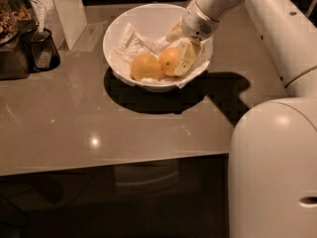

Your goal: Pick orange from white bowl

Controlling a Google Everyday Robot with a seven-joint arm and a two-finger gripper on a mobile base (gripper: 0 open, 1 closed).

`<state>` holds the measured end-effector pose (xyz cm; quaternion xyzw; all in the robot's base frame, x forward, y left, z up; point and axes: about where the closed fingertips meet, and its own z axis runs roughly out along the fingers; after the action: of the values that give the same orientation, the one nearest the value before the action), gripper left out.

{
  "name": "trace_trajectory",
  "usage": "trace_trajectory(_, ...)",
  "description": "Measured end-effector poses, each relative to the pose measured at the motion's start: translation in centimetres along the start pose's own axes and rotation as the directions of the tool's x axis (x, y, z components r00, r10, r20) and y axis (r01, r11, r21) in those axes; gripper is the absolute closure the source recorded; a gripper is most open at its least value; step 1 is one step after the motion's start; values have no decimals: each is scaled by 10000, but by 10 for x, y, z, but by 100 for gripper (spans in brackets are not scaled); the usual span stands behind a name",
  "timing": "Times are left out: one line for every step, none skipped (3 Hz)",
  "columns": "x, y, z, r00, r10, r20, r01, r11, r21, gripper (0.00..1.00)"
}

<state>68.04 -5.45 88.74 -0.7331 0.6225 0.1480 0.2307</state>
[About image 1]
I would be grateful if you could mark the black mesh cup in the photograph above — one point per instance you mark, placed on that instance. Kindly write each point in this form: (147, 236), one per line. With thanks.
(41, 50)

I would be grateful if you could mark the glass jar of nuts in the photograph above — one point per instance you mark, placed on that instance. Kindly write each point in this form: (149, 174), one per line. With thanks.
(11, 13)

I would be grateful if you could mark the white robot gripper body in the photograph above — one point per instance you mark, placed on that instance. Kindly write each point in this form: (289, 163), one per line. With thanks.
(197, 24)

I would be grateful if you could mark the white cloth in bowl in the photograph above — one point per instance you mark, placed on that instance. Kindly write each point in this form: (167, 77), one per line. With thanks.
(159, 65)

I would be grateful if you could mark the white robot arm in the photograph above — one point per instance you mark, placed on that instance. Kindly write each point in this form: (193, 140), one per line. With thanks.
(272, 170)

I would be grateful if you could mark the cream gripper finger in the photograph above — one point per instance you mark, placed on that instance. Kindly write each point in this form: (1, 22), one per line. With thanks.
(175, 33)
(188, 53)

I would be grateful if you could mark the white utensil in cup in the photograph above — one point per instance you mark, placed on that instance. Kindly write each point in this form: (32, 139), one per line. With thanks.
(41, 19)

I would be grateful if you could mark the orange fruit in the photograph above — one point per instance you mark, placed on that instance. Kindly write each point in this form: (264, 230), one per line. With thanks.
(145, 65)
(168, 60)

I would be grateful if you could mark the white ceramic bowl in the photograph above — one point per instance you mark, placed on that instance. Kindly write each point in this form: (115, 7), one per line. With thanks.
(143, 29)

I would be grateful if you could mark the dark appliance base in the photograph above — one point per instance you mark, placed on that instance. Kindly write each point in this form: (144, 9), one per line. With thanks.
(14, 61)

